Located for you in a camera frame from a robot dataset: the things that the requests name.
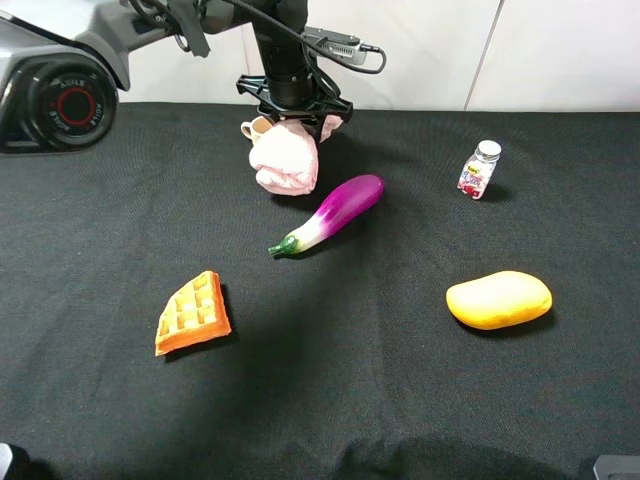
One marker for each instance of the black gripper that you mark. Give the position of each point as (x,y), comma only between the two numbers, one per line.
(299,97)

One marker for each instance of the pink towel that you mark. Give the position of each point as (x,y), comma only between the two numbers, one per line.
(285,159)

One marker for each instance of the grey robot base left corner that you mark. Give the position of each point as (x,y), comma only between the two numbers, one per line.
(6,461)

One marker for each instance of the grey robot base right corner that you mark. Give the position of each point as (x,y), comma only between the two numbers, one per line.
(617,467)

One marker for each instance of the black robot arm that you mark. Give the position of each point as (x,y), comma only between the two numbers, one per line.
(65,63)

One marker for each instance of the beige small cup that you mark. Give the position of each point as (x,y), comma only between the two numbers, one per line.
(255,129)

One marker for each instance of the purple toy eggplant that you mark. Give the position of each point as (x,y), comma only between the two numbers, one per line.
(341,206)

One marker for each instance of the small candy bottle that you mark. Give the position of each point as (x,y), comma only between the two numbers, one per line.
(478,169)

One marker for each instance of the orange toy waffle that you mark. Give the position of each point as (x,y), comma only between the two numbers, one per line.
(195,313)

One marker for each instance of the black tablecloth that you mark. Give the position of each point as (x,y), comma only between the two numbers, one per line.
(344,361)

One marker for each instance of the yellow toy mango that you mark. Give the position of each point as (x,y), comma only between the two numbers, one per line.
(499,300)

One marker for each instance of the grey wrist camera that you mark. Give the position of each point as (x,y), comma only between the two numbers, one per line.
(348,48)

